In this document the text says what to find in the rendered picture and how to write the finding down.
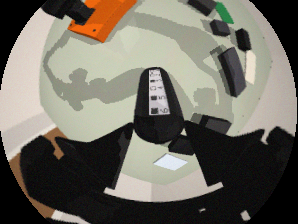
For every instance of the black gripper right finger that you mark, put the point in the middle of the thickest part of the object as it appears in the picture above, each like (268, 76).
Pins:
(216, 152)

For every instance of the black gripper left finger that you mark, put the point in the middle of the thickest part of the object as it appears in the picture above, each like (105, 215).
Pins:
(104, 156)

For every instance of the dark grey switch panel with green rocker switches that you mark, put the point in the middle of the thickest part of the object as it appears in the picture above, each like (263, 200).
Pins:
(158, 118)

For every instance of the green flat panel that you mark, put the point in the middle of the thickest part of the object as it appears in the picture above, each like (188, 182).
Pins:
(223, 13)

